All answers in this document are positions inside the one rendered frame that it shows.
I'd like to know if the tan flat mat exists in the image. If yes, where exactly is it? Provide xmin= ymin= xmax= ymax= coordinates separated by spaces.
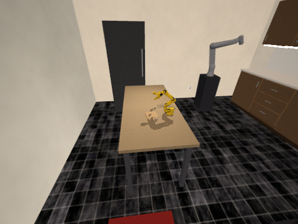
xmin=145 ymin=111 xmax=159 ymax=119

